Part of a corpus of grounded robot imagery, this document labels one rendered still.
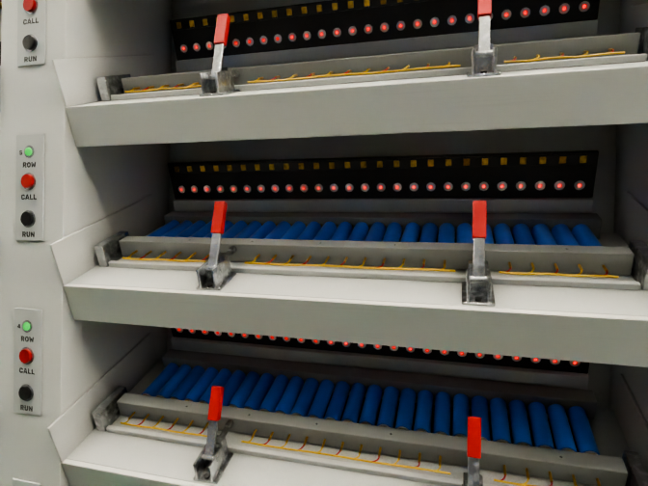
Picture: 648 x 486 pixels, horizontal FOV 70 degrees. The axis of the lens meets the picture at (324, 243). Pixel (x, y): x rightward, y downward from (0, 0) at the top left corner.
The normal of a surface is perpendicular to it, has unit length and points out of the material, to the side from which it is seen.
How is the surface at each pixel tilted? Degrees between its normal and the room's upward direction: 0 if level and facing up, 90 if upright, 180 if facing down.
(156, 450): 22
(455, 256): 112
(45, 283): 90
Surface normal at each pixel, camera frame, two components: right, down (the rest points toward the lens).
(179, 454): -0.08, -0.92
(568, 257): -0.26, 0.38
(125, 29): 0.96, 0.02
